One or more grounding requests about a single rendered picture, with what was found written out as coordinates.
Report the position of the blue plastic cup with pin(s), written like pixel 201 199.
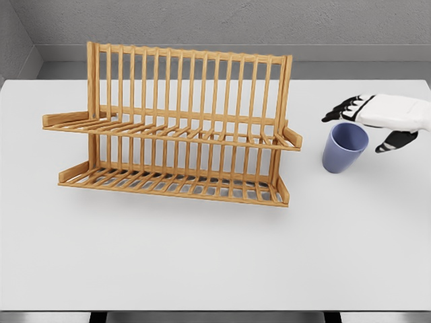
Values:
pixel 340 153

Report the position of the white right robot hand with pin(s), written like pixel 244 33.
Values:
pixel 387 112

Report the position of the wooden two-tier dish rack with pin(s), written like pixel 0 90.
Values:
pixel 188 134

